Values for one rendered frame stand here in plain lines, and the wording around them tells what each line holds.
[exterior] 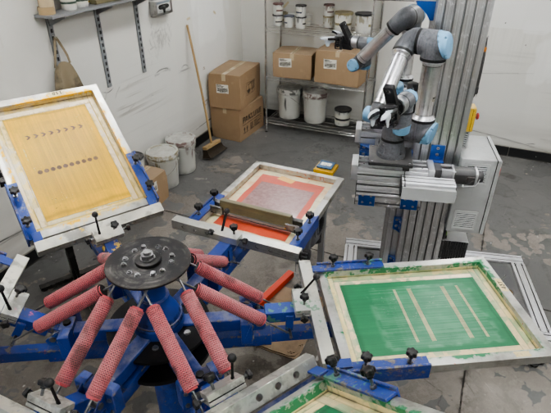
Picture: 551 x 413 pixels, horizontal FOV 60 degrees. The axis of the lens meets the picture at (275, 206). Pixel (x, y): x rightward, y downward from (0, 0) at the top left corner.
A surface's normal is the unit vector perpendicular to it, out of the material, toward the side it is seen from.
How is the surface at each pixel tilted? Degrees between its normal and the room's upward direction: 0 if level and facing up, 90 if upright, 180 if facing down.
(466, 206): 90
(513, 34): 90
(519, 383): 0
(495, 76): 90
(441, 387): 0
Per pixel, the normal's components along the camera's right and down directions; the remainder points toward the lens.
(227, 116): -0.43, 0.47
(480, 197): -0.18, 0.51
